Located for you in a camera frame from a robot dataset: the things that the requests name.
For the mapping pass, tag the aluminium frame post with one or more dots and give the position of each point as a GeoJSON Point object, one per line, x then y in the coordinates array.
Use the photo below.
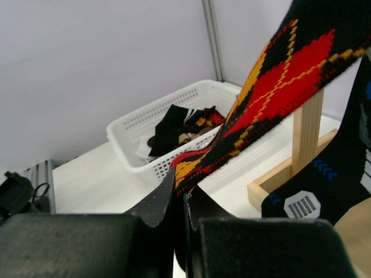
{"type": "Point", "coordinates": [213, 33]}

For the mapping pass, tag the red yellow black argyle sock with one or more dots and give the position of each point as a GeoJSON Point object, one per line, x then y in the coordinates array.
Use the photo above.
{"type": "Point", "coordinates": [314, 44]}

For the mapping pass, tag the white plastic laundry basket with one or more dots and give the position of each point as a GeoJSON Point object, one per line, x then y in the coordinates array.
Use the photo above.
{"type": "Point", "coordinates": [148, 139]}

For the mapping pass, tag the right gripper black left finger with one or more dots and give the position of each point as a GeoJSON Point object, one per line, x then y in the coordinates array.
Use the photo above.
{"type": "Point", "coordinates": [152, 209]}

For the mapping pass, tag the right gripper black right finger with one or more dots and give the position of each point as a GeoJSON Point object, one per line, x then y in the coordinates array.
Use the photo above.
{"type": "Point", "coordinates": [202, 212]}

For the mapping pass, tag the brown beige checkered sock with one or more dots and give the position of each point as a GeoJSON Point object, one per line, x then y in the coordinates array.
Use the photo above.
{"type": "Point", "coordinates": [183, 138]}

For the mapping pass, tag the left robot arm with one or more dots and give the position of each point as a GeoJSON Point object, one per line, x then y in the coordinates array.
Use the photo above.
{"type": "Point", "coordinates": [18, 196]}

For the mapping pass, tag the wooden hanger rack frame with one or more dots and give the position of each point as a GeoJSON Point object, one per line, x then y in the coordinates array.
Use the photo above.
{"type": "Point", "coordinates": [354, 225]}

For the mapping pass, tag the black blue sport sock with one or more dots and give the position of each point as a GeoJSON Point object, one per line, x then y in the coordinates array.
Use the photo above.
{"type": "Point", "coordinates": [338, 178]}

